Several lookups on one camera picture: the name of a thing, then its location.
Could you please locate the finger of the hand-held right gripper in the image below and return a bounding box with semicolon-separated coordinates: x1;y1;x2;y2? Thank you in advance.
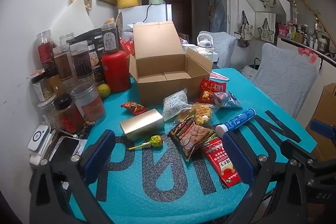
280;139;336;169
309;119;336;139

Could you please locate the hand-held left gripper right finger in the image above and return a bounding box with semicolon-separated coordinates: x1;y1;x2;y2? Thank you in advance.
223;132;313;224

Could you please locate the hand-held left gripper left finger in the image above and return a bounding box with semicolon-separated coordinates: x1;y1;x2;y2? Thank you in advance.
29;130;116;224

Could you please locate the blue tube with white cap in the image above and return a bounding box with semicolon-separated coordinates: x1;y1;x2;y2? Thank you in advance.
215;108;256;138

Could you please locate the clear waffle packet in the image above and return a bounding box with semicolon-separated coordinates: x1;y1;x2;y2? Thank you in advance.
175;103;214;127

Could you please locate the red packet with gold print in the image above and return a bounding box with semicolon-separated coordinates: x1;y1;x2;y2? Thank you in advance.
199;78;227;93

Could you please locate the grey-white snack packet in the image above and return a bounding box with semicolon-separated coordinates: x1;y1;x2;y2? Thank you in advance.
162;88;189;123

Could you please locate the cardboard box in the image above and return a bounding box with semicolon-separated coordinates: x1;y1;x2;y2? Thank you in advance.
129;21;214;106

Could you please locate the brown cardboard carton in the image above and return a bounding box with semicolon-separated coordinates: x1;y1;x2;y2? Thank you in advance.
306;84;336;159

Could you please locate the red and green sachet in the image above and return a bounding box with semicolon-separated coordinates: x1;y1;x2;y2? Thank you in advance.
202;137;242;188

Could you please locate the black-lid jar red label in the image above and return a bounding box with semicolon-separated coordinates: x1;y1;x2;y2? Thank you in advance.
54;93;84;134

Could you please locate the wide jar orange label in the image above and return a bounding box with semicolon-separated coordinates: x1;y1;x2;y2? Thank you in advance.
70;81;107;125

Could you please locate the brown biscuit packet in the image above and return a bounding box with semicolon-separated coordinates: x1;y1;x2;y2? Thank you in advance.
167;116;217;162

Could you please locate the gold rectangular box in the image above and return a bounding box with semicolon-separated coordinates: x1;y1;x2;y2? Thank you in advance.
120;109;165;141

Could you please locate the yellow-green lollipop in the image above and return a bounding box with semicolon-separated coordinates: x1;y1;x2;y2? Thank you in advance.
128;135;163;150

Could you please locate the blue silver foil packet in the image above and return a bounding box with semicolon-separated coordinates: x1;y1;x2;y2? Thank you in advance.
213;91;242;109

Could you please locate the small red candy packet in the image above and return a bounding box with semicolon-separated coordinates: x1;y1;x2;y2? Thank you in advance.
121;101;149;115

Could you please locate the white round-dial device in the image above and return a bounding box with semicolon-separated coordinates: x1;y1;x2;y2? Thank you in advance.
28;126;51;152

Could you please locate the grey leaf-pattern chair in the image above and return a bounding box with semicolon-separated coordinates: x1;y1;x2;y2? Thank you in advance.
197;31;237;68
240;43;319;119

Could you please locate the yellow lemon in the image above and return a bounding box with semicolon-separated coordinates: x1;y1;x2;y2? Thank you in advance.
97;84;111;97

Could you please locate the teal bubble mat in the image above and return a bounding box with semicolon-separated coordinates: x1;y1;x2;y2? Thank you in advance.
68;68;318;222

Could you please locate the pink ribbon bow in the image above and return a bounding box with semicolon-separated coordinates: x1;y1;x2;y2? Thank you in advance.
298;47;319;64

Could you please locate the flat pink-red packet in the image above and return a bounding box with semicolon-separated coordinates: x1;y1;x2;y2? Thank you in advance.
209;72;230;81

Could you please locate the red bottle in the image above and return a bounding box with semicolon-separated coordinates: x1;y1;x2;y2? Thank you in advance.
101;50;132;93

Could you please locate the small jar black-white label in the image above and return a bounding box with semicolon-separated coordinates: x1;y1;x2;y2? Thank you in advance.
31;70;53;102

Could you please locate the row of shelf bottles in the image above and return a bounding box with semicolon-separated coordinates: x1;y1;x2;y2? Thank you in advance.
278;21;336;51

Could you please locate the clear jar dark brown label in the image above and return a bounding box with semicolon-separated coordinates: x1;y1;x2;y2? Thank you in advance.
70;41;95;83

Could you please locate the clear jar light brown label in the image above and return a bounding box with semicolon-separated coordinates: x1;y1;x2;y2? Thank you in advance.
52;44;76;88

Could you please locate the bamboo pole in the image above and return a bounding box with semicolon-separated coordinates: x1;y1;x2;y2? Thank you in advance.
278;0;336;48

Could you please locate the canvas tote bag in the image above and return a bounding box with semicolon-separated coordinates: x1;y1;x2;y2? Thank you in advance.
238;10;254;41
257;18;276;41

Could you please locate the red bag with white print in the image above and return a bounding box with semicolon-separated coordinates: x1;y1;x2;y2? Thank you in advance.
120;38;135;56

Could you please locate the white cartoon water bottle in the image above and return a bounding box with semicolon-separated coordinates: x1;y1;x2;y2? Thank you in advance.
197;33;215;58

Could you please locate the tall jar black lid white label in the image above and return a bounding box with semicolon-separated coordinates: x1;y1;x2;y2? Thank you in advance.
101;24;121;54

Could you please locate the clear jar red label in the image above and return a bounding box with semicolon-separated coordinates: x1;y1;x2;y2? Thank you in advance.
37;30;58;72

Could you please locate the round woven fan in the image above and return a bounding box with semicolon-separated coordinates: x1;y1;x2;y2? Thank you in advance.
115;13;124;35

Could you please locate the white foam board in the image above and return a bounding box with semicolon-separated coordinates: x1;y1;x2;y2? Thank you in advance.
50;0;94;35

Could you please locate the blue plastic-wrapped item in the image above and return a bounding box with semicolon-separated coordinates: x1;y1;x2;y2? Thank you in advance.
210;0;227;33

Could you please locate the white fridge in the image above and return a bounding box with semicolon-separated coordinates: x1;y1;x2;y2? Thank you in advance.
118;4;172;30

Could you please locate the green-handled bag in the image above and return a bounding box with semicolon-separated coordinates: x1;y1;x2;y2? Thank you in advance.
245;57;261;69

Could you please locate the black kettle cable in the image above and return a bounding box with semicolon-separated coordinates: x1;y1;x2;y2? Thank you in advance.
143;4;166;24

